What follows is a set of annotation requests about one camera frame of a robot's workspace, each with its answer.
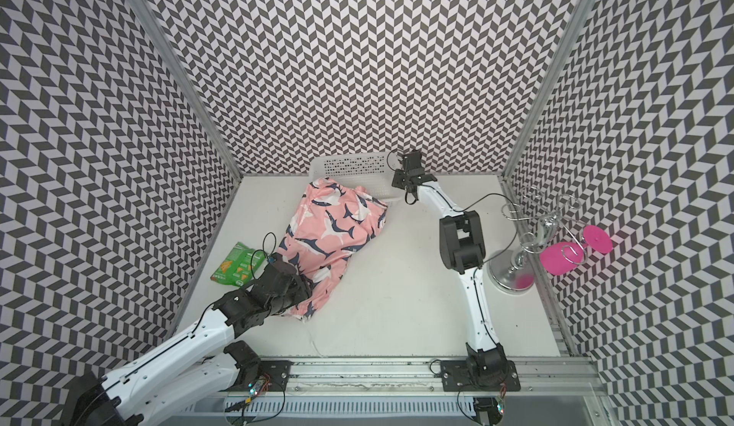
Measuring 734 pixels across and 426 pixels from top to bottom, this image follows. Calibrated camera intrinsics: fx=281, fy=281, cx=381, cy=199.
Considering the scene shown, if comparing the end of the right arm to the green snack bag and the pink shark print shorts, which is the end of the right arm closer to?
the pink shark print shorts

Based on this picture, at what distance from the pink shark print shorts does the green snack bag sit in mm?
110

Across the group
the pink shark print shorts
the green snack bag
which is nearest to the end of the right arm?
the pink shark print shorts

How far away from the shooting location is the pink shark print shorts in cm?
91

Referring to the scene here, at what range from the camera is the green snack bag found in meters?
0.90
